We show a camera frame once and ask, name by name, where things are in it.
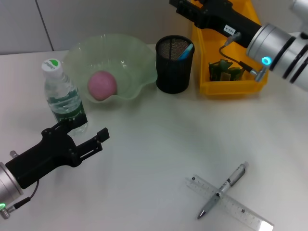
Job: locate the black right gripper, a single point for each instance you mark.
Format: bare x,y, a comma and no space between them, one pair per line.
216,14

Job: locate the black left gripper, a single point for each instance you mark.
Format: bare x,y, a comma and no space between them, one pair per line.
48,151

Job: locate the clear water bottle green label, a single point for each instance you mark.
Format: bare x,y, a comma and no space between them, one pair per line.
60,91

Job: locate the clear plastic ruler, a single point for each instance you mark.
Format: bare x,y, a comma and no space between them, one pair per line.
250,213

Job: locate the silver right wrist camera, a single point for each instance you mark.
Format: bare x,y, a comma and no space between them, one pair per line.
300,6

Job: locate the silver clear pen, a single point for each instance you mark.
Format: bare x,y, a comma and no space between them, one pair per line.
225,186

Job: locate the green plastic wrapper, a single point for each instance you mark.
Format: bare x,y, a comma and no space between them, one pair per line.
221,72

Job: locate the yellow plastic bin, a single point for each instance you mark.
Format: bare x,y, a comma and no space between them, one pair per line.
226,86

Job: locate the blue scissors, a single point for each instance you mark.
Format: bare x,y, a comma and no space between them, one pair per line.
186,51

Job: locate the green glass fruit plate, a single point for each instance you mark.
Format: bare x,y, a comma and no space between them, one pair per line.
134,62

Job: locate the black mesh pen holder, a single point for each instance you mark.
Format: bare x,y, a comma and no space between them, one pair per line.
173,74

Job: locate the pink peach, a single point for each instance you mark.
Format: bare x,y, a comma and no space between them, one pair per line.
102,85

